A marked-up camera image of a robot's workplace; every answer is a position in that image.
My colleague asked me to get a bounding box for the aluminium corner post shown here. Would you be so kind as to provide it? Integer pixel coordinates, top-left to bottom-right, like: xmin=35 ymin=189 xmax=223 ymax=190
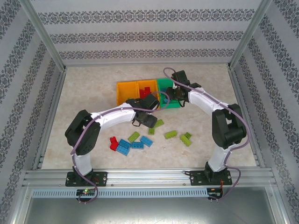
xmin=20 ymin=0 xmax=68 ymax=72
xmin=228 ymin=0 xmax=273 ymax=70

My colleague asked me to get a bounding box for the green plastic bin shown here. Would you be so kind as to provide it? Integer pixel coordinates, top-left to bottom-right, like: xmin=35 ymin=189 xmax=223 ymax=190
xmin=157 ymin=78 xmax=181 ymax=109

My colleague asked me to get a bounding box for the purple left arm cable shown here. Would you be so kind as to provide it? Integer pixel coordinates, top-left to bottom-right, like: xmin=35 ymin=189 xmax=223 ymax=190
xmin=70 ymin=91 xmax=170 ymax=204

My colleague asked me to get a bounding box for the grey metal panel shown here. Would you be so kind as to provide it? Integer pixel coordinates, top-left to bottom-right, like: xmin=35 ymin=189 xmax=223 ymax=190
xmin=23 ymin=197 xmax=287 ymax=224

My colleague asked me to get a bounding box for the small circuit board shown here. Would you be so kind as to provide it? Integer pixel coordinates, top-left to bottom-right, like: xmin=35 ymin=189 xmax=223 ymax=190
xmin=76 ymin=189 xmax=97 ymax=196
xmin=207 ymin=191 xmax=224 ymax=199

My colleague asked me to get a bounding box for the grey slotted cable duct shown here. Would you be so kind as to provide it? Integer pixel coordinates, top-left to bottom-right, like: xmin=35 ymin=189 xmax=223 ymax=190
xmin=31 ymin=188 xmax=209 ymax=199

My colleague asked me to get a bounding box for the aluminium side rail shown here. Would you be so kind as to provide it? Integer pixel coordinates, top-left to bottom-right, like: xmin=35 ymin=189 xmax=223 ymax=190
xmin=227 ymin=65 xmax=267 ymax=168
xmin=31 ymin=67 xmax=67 ymax=170

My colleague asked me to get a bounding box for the orange plastic bin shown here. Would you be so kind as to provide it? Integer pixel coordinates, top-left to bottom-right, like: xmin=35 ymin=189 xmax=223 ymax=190
xmin=136 ymin=79 xmax=161 ymax=110
xmin=116 ymin=81 xmax=139 ymax=110

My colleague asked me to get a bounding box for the red stacked lego piece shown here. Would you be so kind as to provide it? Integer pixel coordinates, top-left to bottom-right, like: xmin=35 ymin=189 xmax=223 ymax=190
xmin=109 ymin=137 xmax=119 ymax=152

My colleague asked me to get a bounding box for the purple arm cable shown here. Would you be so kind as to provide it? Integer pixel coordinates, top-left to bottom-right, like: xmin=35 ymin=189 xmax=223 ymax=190
xmin=163 ymin=67 xmax=252 ymax=203
xmin=70 ymin=91 xmax=170 ymax=204

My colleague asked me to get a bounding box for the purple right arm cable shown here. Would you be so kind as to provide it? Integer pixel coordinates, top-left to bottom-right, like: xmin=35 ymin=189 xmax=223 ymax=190
xmin=163 ymin=67 xmax=252 ymax=203

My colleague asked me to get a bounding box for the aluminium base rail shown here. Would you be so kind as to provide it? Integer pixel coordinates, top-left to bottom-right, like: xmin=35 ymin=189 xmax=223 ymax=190
xmin=22 ymin=169 xmax=274 ymax=188

